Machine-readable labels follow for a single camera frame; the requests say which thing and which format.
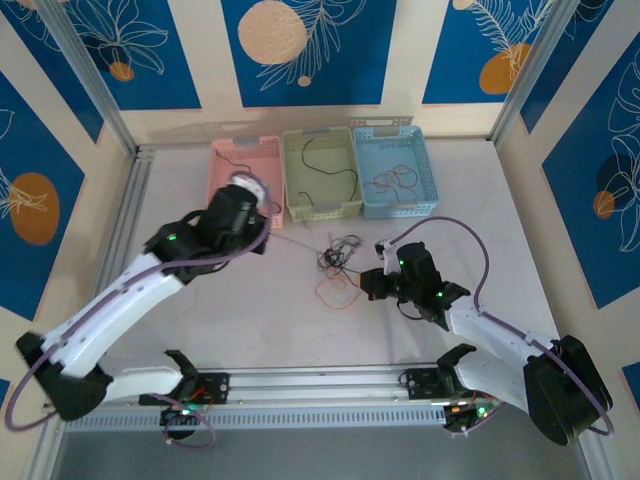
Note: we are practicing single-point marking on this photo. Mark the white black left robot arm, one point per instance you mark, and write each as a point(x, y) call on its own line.
point(125, 300)

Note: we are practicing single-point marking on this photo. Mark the pink perforated plastic basket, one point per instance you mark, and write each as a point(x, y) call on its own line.
point(260, 165)

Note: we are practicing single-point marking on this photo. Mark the green perforated plastic basket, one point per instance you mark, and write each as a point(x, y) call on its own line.
point(330, 195)

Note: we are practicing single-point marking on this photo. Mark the blue perforated plastic basket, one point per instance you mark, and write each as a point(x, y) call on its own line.
point(380, 155)

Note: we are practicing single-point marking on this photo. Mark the small circuit board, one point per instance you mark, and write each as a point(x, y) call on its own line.
point(472, 415)
point(180, 414)

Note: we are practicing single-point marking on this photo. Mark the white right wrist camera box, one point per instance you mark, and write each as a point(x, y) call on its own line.
point(387, 252)

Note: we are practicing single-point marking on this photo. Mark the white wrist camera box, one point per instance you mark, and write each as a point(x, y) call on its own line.
point(247, 184)
point(387, 252)

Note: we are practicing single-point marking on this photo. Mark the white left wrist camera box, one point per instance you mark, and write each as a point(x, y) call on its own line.
point(247, 184)

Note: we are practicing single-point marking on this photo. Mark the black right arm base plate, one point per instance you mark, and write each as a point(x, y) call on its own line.
point(420, 382)

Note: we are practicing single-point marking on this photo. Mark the aluminium mounting rail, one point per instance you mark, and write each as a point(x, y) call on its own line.
point(310, 385)

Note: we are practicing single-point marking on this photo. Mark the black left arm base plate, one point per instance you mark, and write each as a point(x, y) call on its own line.
point(215, 387)

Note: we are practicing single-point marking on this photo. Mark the blue floral wall panel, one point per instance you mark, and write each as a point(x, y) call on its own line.
point(45, 160)
point(580, 55)
point(165, 60)
point(575, 200)
point(450, 60)
point(60, 95)
point(350, 75)

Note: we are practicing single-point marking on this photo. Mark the aluminium frame post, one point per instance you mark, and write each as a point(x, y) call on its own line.
point(82, 65)
point(530, 65)

